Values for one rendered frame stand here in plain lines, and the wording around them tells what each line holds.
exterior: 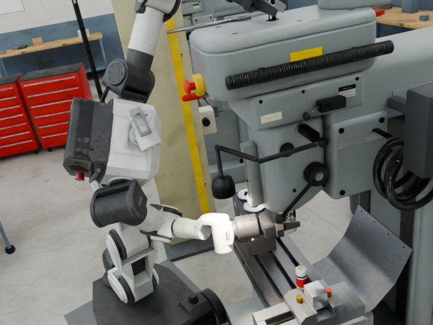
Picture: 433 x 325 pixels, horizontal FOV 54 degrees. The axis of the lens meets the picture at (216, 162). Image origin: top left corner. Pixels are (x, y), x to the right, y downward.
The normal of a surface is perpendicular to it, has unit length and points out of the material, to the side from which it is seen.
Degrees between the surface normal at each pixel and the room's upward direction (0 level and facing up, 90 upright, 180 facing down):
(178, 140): 90
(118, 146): 58
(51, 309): 0
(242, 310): 0
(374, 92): 90
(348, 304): 0
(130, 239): 81
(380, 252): 63
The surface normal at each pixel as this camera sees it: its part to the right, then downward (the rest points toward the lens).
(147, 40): 0.51, 0.26
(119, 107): 0.41, -0.22
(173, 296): -0.15, -0.88
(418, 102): -0.95, 0.25
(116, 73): -0.50, -0.04
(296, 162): 0.28, 0.40
